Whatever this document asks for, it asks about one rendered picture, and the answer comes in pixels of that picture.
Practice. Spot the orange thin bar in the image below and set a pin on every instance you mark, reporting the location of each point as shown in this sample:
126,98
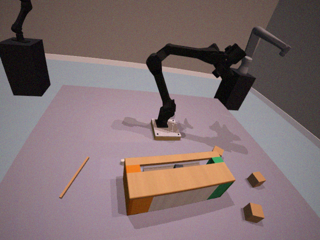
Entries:
71,181

